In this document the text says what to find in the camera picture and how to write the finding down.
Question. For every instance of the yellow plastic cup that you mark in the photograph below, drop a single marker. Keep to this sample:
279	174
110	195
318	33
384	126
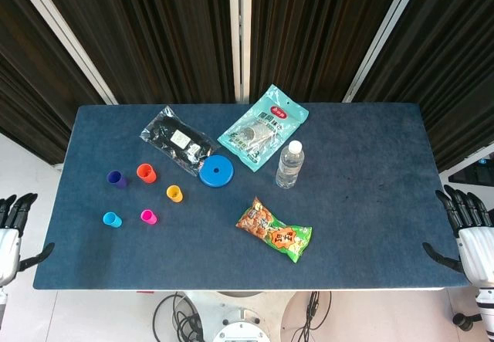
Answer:
174	194

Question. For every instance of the white frame post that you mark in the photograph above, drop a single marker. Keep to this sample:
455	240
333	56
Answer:
65	37
239	29
382	37

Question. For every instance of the blue table cloth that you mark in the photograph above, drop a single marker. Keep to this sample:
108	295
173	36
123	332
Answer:
347	222

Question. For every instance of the orange green snack bag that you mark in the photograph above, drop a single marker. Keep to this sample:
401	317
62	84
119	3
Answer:
274	234

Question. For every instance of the black item in clear bag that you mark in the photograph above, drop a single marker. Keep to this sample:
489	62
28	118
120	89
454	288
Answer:
166	131

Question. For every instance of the purple plastic cup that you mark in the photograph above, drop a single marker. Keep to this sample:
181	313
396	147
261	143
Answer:
116	180

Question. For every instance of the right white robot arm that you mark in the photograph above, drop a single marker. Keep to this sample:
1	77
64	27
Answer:
486	301

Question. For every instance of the blue disc with hole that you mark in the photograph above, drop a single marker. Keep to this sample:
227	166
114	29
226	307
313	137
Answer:
222	174

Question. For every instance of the light blue plastic cup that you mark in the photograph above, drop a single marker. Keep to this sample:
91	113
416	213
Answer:
112	220

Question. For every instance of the orange plastic cup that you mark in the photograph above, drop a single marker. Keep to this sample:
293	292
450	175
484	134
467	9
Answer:
146	173

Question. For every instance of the dark brown pleated curtain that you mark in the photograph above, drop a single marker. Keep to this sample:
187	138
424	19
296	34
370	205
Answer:
154	29
308	29
455	68
31	68

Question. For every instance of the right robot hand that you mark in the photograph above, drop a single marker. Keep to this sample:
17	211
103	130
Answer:
478	253

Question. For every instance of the pink plastic cup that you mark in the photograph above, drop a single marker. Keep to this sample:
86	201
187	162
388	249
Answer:
148	217

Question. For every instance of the clear water bottle white cap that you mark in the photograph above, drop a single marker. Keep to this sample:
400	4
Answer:
288	168

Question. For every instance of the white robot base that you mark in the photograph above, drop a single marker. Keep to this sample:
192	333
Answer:
239	319

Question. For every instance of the black device with blue light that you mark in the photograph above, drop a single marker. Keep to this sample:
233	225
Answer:
476	172

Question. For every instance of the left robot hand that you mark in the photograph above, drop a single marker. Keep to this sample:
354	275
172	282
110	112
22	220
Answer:
9	253

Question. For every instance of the teal cleaning cloth package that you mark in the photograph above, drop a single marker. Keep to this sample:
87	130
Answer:
266	126

